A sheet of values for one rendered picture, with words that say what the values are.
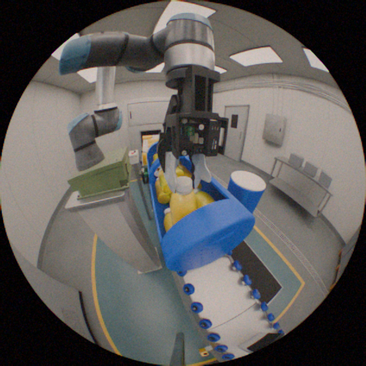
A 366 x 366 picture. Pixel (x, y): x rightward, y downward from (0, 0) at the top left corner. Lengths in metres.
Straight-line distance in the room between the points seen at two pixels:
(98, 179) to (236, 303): 0.70
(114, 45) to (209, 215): 0.34
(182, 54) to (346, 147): 3.60
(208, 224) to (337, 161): 3.49
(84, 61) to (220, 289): 0.66
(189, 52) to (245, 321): 0.68
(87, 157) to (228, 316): 0.81
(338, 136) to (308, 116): 0.98
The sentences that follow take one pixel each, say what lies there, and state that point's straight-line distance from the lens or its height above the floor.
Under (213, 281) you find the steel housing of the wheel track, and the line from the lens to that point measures 0.48.
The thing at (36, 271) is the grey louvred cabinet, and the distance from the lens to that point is 1.44.
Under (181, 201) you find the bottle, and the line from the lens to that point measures 0.23.
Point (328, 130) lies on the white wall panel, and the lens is 3.55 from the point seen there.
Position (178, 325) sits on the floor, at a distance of 1.45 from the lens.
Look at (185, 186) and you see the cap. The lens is 0.22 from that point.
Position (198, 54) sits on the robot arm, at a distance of 0.17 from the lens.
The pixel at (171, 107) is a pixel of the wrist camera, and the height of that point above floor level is 1.42.
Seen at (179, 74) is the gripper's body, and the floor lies 1.46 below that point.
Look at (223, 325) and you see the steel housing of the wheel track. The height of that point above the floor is 0.93.
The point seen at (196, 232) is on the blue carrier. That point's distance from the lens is 0.21.
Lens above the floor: 1.39
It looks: 33 degrees down
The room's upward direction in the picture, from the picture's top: straight up
